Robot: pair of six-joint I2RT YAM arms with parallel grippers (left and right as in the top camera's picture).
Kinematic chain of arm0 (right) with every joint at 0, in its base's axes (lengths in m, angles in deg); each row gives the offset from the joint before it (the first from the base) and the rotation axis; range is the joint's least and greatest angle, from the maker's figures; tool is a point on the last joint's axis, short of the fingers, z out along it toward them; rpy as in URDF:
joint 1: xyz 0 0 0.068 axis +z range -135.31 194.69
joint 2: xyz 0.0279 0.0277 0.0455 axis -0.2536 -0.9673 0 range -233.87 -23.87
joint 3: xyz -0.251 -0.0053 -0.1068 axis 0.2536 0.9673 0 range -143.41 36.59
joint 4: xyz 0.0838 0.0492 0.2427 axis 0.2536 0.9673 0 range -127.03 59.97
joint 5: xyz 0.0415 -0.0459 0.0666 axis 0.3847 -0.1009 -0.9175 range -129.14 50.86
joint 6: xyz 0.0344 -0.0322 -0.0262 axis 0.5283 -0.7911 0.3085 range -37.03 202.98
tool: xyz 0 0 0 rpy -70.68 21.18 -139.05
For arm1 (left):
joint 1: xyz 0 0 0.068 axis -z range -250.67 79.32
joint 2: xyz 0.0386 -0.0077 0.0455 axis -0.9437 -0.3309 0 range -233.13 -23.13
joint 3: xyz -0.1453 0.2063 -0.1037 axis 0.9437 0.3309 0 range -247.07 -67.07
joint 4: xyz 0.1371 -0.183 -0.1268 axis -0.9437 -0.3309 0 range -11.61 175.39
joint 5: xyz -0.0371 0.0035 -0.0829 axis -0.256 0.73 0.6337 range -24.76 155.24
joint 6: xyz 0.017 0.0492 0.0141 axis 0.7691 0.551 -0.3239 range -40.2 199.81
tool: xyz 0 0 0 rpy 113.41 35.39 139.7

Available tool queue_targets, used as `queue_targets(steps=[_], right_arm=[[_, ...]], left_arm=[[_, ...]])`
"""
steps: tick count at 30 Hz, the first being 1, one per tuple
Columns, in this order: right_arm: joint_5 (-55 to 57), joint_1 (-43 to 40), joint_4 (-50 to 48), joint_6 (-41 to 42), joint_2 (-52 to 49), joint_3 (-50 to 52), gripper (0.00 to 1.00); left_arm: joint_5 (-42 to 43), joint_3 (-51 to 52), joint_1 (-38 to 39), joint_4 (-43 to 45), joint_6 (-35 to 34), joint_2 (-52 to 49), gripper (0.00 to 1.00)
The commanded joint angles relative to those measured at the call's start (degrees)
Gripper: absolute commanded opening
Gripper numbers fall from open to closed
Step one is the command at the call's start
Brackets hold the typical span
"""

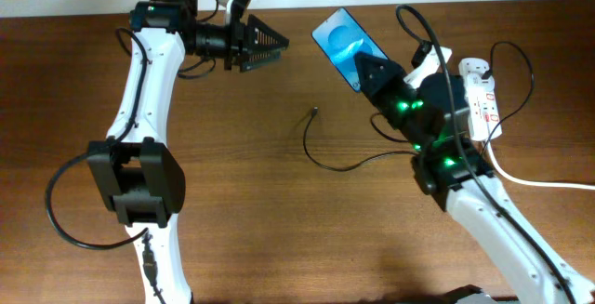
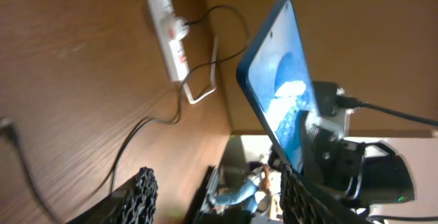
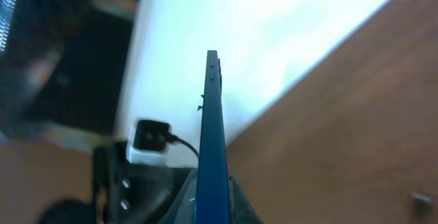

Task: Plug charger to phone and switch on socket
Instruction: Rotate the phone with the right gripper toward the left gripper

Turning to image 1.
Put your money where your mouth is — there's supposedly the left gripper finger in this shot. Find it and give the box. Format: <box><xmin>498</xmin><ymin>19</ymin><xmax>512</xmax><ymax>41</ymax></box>
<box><xmin>245</xmin><ymin>15</ymin><xmax>289</xmax><ymax>56</ymax></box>
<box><xmin>239</xmin><ymin>49</ymin><xmax>282</xmax><ymax>73</ymax></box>

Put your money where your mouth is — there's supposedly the blue Galaxy smartphone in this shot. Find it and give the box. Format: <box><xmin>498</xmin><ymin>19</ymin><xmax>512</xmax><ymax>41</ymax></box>
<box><xmin>311</xmin><ymin>7</ymin><xmax>387</xmax><ymax>92</ymax></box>

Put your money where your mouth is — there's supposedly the black USB charging cable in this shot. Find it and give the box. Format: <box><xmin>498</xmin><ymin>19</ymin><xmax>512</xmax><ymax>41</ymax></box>
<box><xmin>302</xmin><ymin>40</ymin><xmax>536</xmax><ymax>173</ymax></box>

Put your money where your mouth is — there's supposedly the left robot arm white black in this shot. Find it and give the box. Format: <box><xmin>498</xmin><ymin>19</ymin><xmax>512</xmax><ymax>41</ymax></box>
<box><xmin>87</xmin><ymin>2</ymin><xmax>289</xmax><ymax>303</ymax></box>

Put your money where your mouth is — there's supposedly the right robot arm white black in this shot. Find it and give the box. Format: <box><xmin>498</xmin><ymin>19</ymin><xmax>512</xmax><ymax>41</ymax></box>
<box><xmin>354</xmin><ymin>52</ymin><xmax>594</xmax><ymax>303</ymax></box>

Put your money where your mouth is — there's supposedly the white USB charger plug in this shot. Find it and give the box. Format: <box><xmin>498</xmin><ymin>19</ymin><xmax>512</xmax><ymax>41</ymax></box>
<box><xmin>464</xmin><ymin>71</ymin><xmax>495</xmax><ymax>92</ymax></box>

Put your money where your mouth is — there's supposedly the white power strip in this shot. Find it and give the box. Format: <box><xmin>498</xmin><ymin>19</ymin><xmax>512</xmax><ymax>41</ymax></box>
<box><xmin>458</xmin><ymin>58</ymin><xmax>502</xmax><ymax>141</ymax></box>

